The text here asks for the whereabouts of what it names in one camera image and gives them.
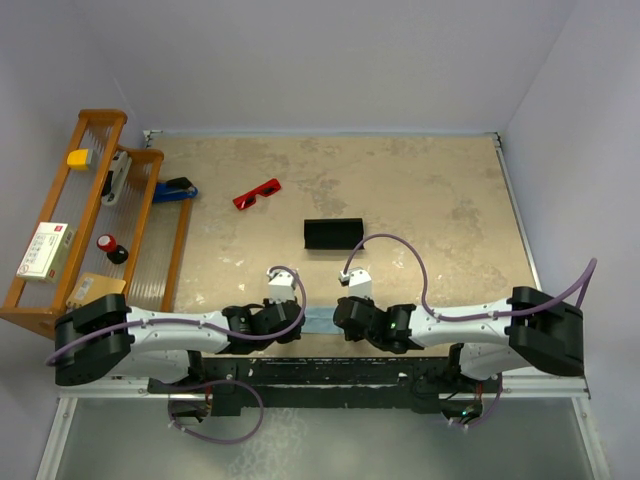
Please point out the red black stamp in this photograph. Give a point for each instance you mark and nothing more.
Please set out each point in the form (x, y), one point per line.
(115, 252)

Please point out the red sunglasses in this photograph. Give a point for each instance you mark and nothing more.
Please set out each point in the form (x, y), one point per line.
(264, 190)

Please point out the white black stapler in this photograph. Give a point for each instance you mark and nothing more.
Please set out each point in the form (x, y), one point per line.
(116, 177)

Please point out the blue cleaning cloth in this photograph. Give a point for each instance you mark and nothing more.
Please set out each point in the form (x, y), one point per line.
(319, 320)

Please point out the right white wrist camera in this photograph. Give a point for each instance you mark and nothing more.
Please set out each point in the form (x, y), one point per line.
(358, 283)

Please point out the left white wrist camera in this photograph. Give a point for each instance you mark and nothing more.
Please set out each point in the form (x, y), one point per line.
(281, 285)

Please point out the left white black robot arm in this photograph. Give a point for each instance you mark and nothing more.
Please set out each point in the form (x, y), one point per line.
(107, 337)

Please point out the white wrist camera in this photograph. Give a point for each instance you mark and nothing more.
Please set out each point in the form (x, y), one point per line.
(281, 285)
(358, 283)

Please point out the white red paper box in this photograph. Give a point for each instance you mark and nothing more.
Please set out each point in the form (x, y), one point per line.
(47, 253)

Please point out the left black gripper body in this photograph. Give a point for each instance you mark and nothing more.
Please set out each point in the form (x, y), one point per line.
(293, 334)

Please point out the black sunglasses case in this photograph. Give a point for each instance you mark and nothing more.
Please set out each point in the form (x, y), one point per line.
(333, 234)

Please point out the aluminium table frame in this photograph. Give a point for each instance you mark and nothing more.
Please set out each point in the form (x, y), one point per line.
(438, 204)

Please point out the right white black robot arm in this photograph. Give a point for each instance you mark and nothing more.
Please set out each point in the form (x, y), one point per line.
(485, 339)

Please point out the wooden tiered rack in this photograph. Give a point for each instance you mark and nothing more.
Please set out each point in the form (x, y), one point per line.
(153, 233)

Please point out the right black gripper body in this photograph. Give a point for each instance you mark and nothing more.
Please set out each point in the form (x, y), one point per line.
(374, 339)

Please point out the yellow grey block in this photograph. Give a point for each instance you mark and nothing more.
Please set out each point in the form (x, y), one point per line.
(82, 159)

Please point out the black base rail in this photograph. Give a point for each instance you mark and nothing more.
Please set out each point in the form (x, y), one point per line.
(426, 385)

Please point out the blue black stapler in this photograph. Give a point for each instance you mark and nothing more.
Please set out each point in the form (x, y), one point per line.
(177, 189)

